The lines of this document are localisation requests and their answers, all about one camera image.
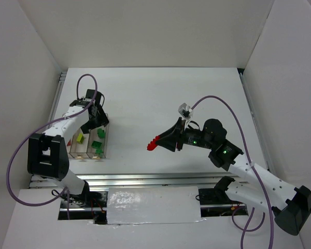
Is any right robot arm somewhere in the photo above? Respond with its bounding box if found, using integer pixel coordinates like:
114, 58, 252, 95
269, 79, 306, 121
147, 118, 311, 236

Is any clear container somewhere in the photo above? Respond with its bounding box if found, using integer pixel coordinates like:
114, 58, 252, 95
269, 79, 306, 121
87, 124, 109, 160
66, 137, 74, 159
73, 129, 93, 159

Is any aluminium rail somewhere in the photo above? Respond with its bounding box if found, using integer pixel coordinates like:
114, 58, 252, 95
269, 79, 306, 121
30, 172, 255, 188

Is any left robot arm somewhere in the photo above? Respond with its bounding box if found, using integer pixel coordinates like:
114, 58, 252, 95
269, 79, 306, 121
27, 89, 109, 204

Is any small green lego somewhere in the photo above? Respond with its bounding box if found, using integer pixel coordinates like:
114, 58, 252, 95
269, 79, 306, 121
95, 149, 103, 157

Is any clear container right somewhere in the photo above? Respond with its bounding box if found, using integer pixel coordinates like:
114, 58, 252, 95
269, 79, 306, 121
87, 124, 109, 160

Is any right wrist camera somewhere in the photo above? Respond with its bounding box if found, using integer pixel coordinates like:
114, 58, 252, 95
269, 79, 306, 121
178, 103, 193, 127

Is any clear container middle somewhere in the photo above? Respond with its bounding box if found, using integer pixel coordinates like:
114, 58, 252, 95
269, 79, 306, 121
73, 129, 93, 159

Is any green rounded lego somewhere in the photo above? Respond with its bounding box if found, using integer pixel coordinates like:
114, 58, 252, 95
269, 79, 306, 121
97, 128, 106, 139

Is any lime lego block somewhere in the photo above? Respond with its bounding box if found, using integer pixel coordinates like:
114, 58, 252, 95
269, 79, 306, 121
76, 133, 85, 144

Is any clear container left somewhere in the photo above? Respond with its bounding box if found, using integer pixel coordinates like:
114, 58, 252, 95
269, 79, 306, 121
66, 137, 74, 159

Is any red and green round lego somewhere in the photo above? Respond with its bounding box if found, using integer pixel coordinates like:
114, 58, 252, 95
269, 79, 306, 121
147, 135, 161, 151

